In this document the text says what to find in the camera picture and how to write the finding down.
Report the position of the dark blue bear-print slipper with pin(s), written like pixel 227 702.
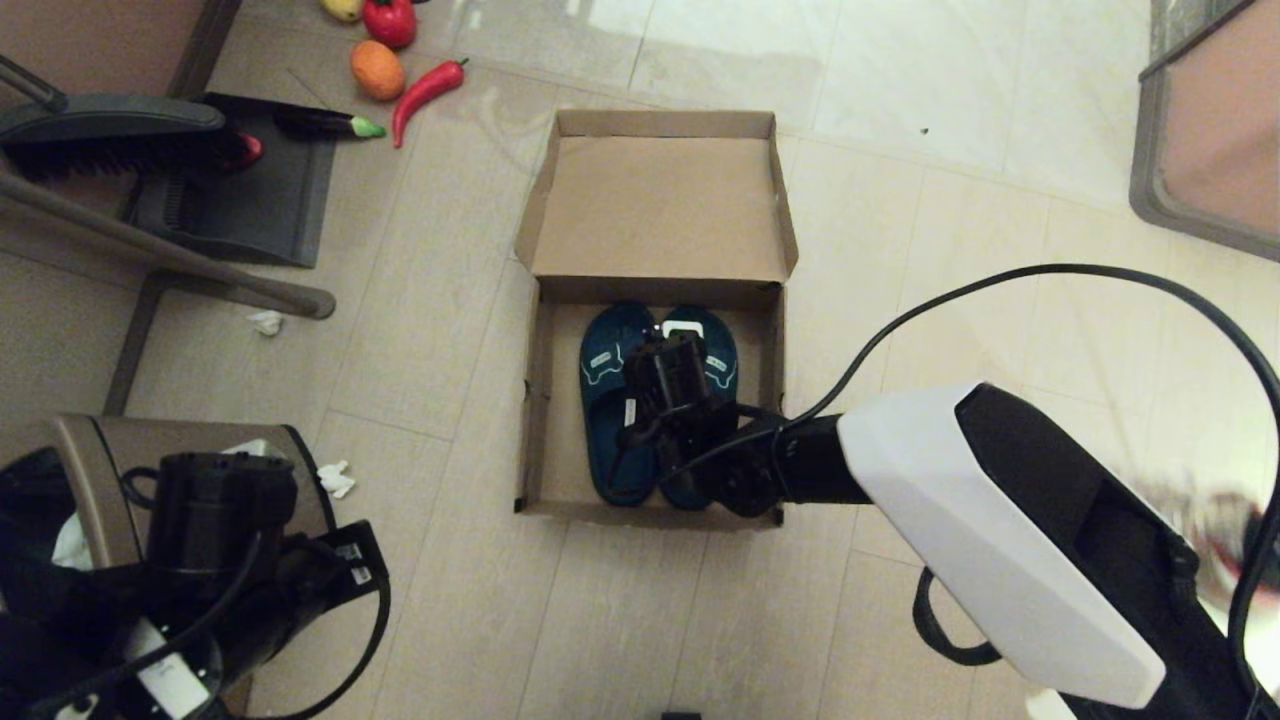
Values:
pixel 605 440
pixel 728 385

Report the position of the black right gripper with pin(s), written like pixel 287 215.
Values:
pixel 685 380

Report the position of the dark grey broom brush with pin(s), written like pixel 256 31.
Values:
pixel 120 125

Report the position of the white tissue in bin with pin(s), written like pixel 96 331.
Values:
pixel 72 545

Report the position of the orange toy fruit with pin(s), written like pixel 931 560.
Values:
pixel 378 70

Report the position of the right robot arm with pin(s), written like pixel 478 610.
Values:
pixel 1000 540

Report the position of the brown metal chair frame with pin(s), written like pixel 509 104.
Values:
pixel 200 260

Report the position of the small red toy vegetable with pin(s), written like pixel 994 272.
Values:
pixel 250 152

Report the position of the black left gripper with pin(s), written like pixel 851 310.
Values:
pixel 220 510

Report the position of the brown cardboard shoe box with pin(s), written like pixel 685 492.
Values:
pixel 660 200

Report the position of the red toy bell pepper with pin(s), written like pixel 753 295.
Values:
pixel 390 22

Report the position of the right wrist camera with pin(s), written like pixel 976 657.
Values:
pixel 683 329

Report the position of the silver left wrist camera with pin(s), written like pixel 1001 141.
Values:
pixel 255 448

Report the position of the brown plastic trash bin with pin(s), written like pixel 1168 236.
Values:
pixel 110 500

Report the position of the yellow toy fruit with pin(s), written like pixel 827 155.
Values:
pixel 342 8

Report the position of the brown table with grey frame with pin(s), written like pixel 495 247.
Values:
pixel 1220 130

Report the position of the purple toy eggplant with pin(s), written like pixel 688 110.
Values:
pixel 320 122

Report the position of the red toy chili pepper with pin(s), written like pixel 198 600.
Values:
pixel 422 91

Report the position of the dark grey dustpan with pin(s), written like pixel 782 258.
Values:
pixel 260 210

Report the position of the crumpled white paper ball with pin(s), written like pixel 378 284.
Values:
pixel 266 322
pixel 337 480

